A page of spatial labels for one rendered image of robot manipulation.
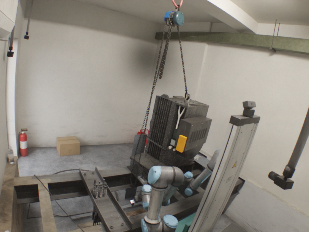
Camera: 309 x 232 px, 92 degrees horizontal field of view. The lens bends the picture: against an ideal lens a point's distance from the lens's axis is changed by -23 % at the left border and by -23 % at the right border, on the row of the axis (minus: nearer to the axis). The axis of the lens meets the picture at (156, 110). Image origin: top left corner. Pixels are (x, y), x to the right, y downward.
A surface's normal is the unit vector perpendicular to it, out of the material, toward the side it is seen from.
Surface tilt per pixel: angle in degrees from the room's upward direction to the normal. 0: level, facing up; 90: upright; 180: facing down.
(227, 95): 90
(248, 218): 90
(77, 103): 90
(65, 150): 90
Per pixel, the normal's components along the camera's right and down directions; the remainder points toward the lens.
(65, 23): 0.55, 0.31
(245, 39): -0.81, -0.02
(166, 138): -0.67, 0.05
